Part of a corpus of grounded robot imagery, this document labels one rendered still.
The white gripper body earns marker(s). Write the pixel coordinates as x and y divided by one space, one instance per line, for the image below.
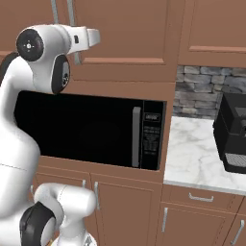
93 36

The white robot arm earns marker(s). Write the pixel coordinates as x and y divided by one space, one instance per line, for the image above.
16 153

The brown base cabinet door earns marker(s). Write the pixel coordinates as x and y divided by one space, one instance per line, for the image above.
192 227
237 230
128 214
72 181

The black microwave oven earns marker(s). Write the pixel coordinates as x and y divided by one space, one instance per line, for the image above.
86 128

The black coffee machine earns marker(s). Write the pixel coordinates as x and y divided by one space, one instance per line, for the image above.
232 134

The brown drawer front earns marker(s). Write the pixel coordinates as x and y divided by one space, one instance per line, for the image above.
201 197

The brown wall cabinet door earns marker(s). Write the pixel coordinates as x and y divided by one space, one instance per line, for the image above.
128 35
214 29
25 12

